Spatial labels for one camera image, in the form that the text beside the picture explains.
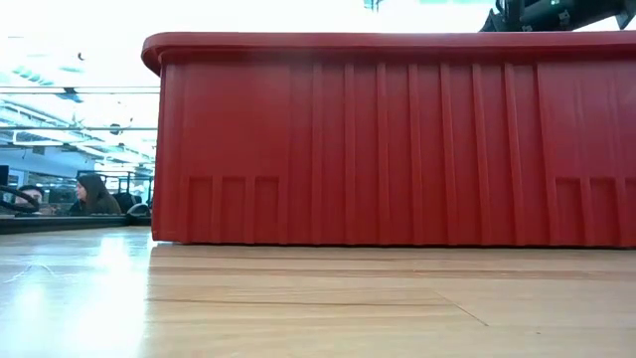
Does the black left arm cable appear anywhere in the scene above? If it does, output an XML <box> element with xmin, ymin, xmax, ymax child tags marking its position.
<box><xmin>0</xmin><ymin>184</ymin><xmax>41</xmax><ymax>214</ymax></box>

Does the person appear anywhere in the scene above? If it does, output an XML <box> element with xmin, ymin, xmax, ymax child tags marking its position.
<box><xmin>68</xmin><ymin>172</ymin><xmax>123</xmax><ymax>217</ymax></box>
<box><xmin>13</xmin><ymin>184</ymin><xmax>47</xmax><ymax>210</ymax></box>

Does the red plastic storage bin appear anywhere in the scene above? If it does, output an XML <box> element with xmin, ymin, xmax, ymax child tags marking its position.
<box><xmin>141</xmin><ymin>30</ymin><xmax>636</xmax><ymax>249</ymax></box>

